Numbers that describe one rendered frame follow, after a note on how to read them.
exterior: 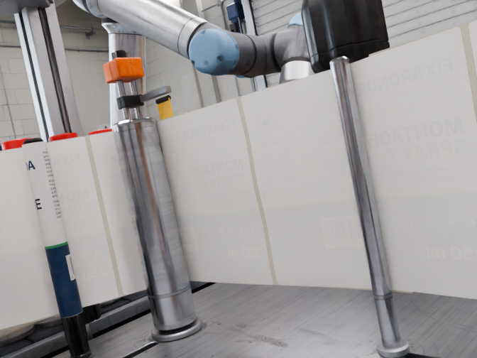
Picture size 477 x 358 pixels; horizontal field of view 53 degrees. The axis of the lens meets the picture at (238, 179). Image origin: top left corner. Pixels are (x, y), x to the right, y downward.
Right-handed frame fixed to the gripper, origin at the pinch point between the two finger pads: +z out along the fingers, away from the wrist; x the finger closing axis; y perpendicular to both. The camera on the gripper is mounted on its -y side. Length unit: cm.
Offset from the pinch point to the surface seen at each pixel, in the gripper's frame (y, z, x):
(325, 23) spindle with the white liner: 28.6, -7.3, -26.5
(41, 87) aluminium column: -12.5, -5.5, -37.8
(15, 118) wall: -570, -185, 105
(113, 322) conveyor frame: 5.9, 23.9, -28.1
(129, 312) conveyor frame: 5.9, 22.5, -26.3
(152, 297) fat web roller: 19.6, 21.0, -33.1
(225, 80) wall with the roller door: -391, -286, 284
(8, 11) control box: -14.0, -14.7, -44.8
